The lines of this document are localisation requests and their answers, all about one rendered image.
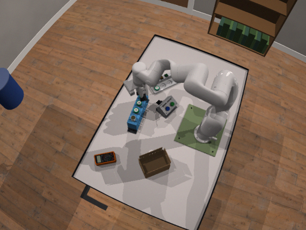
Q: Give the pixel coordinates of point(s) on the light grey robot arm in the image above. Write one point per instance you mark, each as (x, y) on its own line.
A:
(221, 96)

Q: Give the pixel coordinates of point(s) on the brown cardboard box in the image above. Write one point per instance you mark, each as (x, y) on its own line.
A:
(154, 162)

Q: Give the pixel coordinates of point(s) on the grey panel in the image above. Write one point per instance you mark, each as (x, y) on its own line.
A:
(165, 82)

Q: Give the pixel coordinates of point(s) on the orange digital multimeter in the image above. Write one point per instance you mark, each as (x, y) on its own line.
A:
(104, 158)

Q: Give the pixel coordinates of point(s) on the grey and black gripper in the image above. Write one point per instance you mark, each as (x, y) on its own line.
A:
(142, 92)

